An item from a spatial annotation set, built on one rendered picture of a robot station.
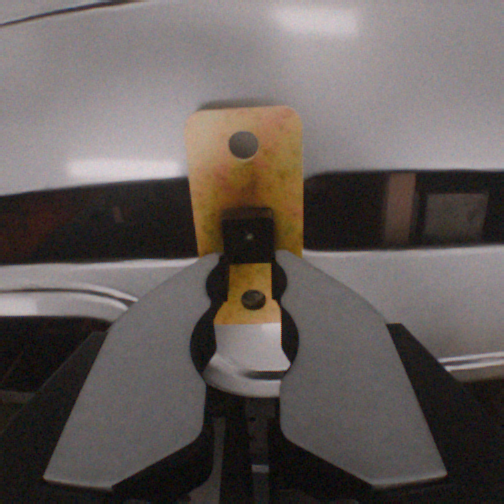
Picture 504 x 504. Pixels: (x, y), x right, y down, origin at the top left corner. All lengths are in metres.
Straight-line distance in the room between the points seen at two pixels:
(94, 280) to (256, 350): 0.08
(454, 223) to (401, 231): 0.02
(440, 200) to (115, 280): 0.14
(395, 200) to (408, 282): 0.03
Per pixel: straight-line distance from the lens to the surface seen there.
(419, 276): 0.17
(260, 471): 0.75
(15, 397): 0.27
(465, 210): 0.18
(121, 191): 0.29
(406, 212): 0.18
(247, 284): 0.15
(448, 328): 0.20
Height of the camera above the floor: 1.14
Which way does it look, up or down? 64 degrees down
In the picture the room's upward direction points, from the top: 178 degrees counter-clockwise
